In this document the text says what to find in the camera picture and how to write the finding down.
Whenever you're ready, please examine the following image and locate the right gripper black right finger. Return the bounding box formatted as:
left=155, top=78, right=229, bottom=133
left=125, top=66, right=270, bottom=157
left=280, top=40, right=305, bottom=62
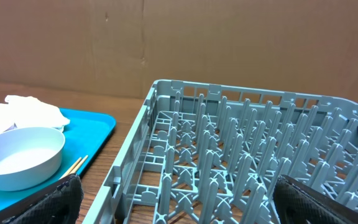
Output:
left=273, top=175, right=358, bottom=224

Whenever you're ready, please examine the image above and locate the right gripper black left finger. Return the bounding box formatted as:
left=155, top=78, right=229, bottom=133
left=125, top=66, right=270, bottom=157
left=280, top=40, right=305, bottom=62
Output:
left=0, top=174, right=84, bottom=224

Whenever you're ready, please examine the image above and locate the white grey bowl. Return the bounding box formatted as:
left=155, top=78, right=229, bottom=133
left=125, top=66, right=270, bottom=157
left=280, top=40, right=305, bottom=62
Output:
left=0, top=127, right=65, bottom=192

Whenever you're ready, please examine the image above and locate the white napkin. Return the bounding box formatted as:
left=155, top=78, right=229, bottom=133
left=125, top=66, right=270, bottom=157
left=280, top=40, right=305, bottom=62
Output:
left=5, top=95, right=70, bottom=132

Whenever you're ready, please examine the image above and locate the grey dishwasher rack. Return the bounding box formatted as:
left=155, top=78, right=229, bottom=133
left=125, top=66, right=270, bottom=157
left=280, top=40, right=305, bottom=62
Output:
left=84, top=80, right=358, bottom=223

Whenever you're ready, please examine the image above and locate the teal plastic tray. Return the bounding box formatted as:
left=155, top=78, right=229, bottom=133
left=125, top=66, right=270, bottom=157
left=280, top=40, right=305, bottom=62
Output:
left=0, top=109, right=116, bottom=211

